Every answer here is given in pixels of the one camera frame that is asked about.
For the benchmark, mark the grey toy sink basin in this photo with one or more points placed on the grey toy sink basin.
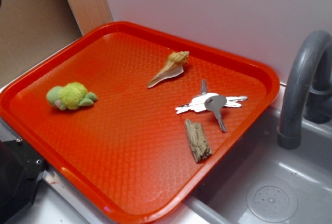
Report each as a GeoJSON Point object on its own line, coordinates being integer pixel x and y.
{"type": "Point", "coordinates": [257, 181]}

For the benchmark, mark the silver key bunch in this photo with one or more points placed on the silver key bunch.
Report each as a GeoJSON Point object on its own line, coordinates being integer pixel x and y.
{"type": "Point", "coordinates": [212, 102]}

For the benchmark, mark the orange plastic tray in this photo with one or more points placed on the orange plastic tray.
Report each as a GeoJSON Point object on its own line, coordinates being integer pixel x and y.
{"type": "Point", "coordinates": [129, 153]}

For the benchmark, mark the weathered driftwood piece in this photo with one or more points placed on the weathered driftwood piece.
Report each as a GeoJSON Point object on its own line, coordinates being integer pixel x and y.
{"type": "Point", "coordinates": [197, 140]}

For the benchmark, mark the green plush turtle toy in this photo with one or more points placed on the green plush turtle toy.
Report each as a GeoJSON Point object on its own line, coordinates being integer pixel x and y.
{"type": "Point", "coordinates": [70, 97]}

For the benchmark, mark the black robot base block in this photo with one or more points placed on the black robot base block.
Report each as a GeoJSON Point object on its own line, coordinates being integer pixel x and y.
{"type": "Point", "coordinates": [22, 169]}

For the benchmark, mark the grey toy faucet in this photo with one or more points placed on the grey toy faucet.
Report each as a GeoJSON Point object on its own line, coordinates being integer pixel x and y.
{"type": "Point", "coordinates": [308, 89]}

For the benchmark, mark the light wooden board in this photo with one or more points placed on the light wooden board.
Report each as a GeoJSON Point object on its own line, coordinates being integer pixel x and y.
{"type": "Point", "coordinates": [90, 14]}

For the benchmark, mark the tan conch seashell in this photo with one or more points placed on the tan conch seashell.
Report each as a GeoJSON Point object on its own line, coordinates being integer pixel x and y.
{"type": "Point", "coordinates": [173, 67]}

